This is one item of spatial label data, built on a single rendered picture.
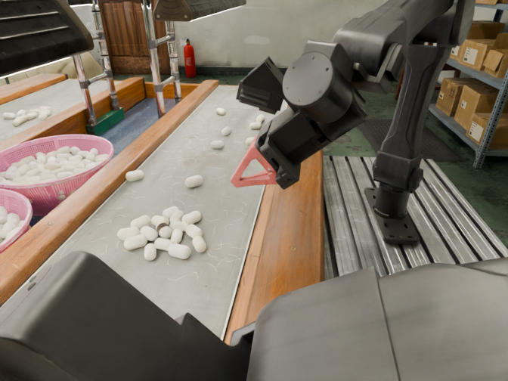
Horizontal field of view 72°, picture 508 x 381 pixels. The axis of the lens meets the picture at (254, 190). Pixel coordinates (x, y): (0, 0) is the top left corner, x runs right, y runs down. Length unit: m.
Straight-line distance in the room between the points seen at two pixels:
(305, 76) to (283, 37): 4.62
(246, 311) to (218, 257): 0.13
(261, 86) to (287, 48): 4.58
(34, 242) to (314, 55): 0.49
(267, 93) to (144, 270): 0.31
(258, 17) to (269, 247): 4.56
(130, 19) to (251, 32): 1.58
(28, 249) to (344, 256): 0.52
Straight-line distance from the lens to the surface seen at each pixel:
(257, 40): 5.01
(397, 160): 0.71
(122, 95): 1.46
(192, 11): 0.80
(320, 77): 0.37
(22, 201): 0.77
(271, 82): 0.43
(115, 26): 5.39
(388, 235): 0.74
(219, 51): 5.09
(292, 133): 0.44
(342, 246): 0.71
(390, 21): 0.49
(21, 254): 0.62
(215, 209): 0.66
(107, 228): 0.66
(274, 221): 0.59
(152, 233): 0.60
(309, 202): 0.64
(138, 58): 5.34
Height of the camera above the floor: 1.11
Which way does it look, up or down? 31 degrees down
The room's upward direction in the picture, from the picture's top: straight up
